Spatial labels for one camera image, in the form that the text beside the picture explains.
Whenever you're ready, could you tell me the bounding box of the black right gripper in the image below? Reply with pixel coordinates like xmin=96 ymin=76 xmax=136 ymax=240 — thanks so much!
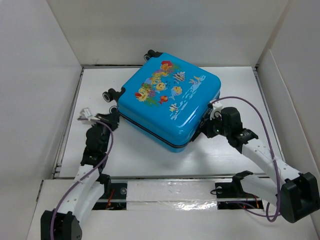
xmin=199 ymin=111 xmax=231 ymax=138

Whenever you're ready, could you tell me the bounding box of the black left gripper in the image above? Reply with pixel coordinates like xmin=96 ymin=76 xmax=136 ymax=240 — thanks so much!
xmin=91 ymin=110 xmax=119 ymax=153

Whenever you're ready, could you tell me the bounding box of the blue hard-shell suitcase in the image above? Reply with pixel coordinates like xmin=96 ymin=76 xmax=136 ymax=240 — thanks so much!
xmin=102 ymin=49 xmax=222 ymax=153

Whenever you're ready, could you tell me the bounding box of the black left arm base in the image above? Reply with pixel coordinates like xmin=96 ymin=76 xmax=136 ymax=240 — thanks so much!
xmin=92 ymin=182 xmax=128 ymax=211

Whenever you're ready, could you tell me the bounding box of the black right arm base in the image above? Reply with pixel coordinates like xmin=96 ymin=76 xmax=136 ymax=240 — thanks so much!
xmin=210 ymin=182 xmax=264 ymax=210

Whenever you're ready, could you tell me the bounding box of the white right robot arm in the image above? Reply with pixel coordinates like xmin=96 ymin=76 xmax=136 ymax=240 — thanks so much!
xmin=201 ymin=104 xmax=320 ymax=223

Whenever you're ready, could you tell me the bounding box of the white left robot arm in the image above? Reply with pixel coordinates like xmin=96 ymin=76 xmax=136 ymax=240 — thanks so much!
xmin=40 ymin=110 xmax=120 ymax=240

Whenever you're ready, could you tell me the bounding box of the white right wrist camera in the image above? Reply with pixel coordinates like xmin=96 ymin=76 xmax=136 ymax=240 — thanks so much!
xmin=208 ymin=99 xmax=223 ymax=120

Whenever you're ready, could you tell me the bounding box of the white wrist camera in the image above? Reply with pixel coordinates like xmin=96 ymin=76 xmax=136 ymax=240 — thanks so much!
xmin=77 ymin=107 xmax=98 ymax=122
xmin=208 ymin=99 xmax=223 ymax=120

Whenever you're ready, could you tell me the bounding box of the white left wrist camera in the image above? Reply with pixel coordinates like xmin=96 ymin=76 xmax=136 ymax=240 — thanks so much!
xmin=77 ymin=107 xmax=98 ymax=122

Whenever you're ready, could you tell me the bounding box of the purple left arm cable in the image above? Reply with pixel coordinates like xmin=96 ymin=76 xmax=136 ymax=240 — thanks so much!
xmin=49 ymin=117 xmax=115 ymax=240

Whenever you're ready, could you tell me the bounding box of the aluminium mounting rail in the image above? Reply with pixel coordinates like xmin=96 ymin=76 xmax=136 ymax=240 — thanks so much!
xmin=48 ymin=174 xmax=270 ymax=181

